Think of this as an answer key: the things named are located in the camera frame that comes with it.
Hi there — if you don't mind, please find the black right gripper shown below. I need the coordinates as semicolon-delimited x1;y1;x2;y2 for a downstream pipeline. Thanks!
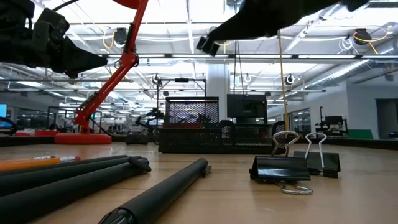
196;0;371;50

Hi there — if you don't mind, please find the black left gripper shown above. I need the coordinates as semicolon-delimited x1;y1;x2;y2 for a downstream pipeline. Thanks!
0;0;108;79

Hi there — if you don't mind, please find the black pen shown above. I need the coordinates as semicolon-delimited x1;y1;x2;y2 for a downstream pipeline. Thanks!
0;154;129;178
0;163;152;224
0;155;152;197
98;157;213;224

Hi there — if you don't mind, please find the orange pencil with red eraser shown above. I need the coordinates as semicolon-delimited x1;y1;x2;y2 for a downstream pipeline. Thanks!
0;156;82;172
0;155;57;163

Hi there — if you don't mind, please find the black binder clip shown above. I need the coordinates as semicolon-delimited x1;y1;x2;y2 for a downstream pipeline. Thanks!
293;132;341;179
248;130;314;195

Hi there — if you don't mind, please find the black mesh desk organizer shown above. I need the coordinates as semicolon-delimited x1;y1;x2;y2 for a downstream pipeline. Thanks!
157;96;287;155

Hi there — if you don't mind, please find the red desk lamp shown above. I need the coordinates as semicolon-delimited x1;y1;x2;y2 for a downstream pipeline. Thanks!
54;0;149;146

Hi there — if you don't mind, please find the black monitor on stand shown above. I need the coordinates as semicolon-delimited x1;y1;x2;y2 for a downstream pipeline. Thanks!
226;93;268;125

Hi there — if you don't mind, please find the blue lit monitor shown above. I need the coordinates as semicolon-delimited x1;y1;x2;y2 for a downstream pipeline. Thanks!
0;103;8;128

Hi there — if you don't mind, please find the black power adapter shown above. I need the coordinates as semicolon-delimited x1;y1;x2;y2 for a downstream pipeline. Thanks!
125;133;149;146

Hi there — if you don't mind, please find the black background robot workstation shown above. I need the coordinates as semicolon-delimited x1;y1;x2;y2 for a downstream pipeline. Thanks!
315;106;349;139

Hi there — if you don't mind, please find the green board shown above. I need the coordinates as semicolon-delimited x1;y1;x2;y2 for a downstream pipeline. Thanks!
347;129;374;140

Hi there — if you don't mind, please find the black hanging cable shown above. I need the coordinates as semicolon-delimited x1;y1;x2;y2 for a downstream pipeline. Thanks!
232;39;245;96

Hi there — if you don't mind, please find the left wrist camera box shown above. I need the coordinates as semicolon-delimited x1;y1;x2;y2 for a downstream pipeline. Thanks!
32;7;70;43

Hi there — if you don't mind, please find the black background station frame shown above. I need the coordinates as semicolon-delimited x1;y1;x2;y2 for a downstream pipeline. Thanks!
156;77;208;100

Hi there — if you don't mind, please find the black lamp power cable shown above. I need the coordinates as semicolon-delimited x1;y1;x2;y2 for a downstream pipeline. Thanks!
88;116;127;139

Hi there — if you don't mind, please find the yellow hanging cable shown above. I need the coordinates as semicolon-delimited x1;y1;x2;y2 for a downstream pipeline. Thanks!
277;29;289;131

